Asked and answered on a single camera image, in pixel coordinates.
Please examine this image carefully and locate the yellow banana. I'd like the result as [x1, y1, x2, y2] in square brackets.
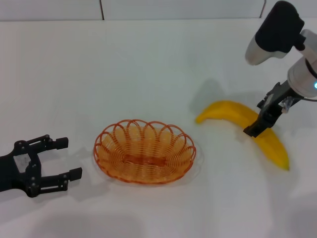
[195, 100, 290, 171]

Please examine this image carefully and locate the thin dark wrist cable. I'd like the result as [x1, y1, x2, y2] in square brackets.
[293, 95, 317, 102]

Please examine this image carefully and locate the orange wire basket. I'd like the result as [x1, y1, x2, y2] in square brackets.
[93, 119, 197, 184]

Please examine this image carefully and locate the clear plastic cable clip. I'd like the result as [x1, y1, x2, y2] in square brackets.
[282, 97, 294, 114]

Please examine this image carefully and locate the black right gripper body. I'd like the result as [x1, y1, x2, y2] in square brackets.
[256, 80, 298, 128]

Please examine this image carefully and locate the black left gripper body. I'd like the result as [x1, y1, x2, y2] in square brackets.
[0, 140, 43, 198]

